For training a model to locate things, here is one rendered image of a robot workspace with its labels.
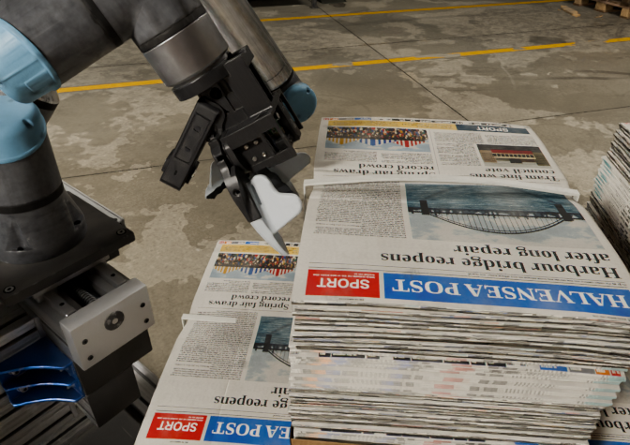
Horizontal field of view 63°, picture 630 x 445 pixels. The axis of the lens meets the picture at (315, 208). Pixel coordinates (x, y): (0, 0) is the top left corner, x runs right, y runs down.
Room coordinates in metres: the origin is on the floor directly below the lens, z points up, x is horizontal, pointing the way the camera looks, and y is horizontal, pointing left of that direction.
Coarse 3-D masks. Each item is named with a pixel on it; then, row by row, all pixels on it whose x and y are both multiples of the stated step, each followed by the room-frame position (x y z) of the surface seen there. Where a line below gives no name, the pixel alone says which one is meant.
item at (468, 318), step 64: (320, 256) 0.35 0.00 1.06; (384, 256) 0.35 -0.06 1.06; (448, 256) 0.35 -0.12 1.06; (512, 256) 0.36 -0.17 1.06; (576, 256) 0.36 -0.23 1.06; (320, 320) 0.30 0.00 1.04; (384, 320) 0.30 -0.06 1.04; (448, 320) 0.29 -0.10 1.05; (512, 320) 0.29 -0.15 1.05; (576, 320) 0.28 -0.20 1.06; (320, 384) 0.30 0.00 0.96; (384, 384) 0.30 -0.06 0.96; (448, 384) 0.29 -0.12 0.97; (512, 384) 0.29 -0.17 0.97; (576, 384) 0.29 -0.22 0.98
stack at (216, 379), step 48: (240, 288) 0.57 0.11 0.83; (288, 288) 0.57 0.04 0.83; (192, 336) 0.48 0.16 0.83; (240, 336) 0.48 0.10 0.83; (288, 336) 0.48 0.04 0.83; (192, 384) 0.40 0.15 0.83; (240, 384) 0.40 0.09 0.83; (624, 384) 0.40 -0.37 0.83; (144, 432) 0.34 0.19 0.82; (192, 432) 0.34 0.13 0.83; (240, 432) 0.34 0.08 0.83; (288, 432) 0.34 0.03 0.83; (624, 432) 0.34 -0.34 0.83
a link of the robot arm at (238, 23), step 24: (216, 0) 0.86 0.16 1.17; (240, 0) 0.89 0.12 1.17; (216, 24) 0.88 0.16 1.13; (240, 24) 0.88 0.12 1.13; (240, 48) 0.89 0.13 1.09; (264, 48) 0.90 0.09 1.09; (264, 72) 0.90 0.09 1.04; (288, 72) 0.93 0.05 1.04; (288, 96) 0.90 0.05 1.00; (312, 96) 0.92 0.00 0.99
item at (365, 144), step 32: (320, 128) 0.62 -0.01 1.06; (352, 128) 0.62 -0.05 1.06; (384, 128) 0.62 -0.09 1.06; (416, 128) 0.62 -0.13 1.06; (448, 128) 0.62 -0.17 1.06; (480, 128) 0.63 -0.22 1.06; (512, 128) 0.63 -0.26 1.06; (320, 160) 0.54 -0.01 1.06; (352, 160) 0.54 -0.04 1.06; (384, 160) 0.54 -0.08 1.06; (416, 160) 0.54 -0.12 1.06; (448, 160) 0.54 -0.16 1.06; (480, 160) 0.54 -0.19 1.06; (512, 160) 0.54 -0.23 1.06; (544, 160) 0.54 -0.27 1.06
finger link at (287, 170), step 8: (288, 160) 0.55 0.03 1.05; (296, 160) 0.55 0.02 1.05; (304, 160) 0.56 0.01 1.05; (264, 168) 0.53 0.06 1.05; (272, 168) 0.55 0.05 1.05; (280, 168) 0.55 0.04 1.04; (288, 168) 0.56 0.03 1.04; (296, 168) 0.56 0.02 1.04; (272, 176) 0.55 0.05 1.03; (280, 176) 0.55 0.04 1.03; (288, 176) 0.56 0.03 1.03; (280, 184) 0.55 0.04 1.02; (288, 184) 0.56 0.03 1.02; (280, 192) 0.56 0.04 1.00; (288, 192) 0.56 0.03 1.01; (296, 192) 0.57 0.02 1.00
